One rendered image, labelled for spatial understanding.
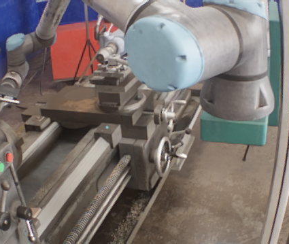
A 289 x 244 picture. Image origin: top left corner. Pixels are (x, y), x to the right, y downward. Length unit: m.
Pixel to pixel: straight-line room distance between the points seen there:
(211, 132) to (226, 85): 0.11
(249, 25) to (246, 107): 0.19
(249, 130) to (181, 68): 0.27
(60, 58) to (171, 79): 4.16
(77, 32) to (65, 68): 0.49
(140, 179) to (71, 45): 2.92
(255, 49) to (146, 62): 0.25
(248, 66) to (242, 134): 0.16
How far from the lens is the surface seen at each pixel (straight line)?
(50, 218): 1.55
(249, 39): 0.83
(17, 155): 1.49
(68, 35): 4.75
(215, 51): 0.73
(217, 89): 0.89
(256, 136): 0.90
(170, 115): 2.07
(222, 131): 0.90
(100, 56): 2.36
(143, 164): 2.04
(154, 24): 0.70
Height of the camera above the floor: 1.80
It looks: 27 degrees down
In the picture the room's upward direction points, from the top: 4 degrees counter-clockwise
